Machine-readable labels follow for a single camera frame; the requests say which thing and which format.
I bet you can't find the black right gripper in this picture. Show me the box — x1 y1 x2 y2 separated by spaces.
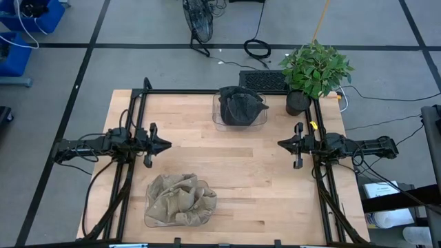
277 122 316 170

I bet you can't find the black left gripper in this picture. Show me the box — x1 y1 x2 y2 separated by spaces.
136 122 172 169

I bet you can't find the black plant pot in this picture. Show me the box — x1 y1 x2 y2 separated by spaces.
285 89 313 117

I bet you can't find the clear plastic bin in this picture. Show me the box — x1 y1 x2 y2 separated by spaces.
212 90 269 133
143 178 218 229

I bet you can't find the green leafy plant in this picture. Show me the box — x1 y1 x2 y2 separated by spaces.
278 39 356 101

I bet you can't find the white paper box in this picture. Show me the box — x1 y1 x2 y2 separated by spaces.
364 180 416 229

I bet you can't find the black shelf beam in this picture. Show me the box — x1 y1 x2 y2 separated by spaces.
361 184 441 215

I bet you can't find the black floor fan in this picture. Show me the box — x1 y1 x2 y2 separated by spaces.
181 0 216 58

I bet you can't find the black side cart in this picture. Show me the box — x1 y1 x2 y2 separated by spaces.
420 104 441 248

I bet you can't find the grey cart base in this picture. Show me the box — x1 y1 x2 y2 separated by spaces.
0 76 33 88

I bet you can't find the blue storage bin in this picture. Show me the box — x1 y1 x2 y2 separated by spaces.
0 31 34 78
0 0 66 34

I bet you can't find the black metal table frame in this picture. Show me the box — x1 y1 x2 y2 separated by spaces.
76 76 371 248

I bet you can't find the white cable with orange plug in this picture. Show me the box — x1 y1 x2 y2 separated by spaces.
335 85 350 114

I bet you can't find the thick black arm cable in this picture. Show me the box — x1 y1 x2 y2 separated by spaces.
81 158 118 238

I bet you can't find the thin grey floor cable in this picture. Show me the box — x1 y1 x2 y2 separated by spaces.
209 56 267 71

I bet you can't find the coiled black cable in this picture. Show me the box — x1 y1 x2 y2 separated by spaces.
243 0 273 70

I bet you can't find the long black floor cable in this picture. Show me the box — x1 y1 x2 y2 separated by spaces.
340 83 441 103

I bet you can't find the yellow cable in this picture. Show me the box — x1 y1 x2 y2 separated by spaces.
311 0 331 45

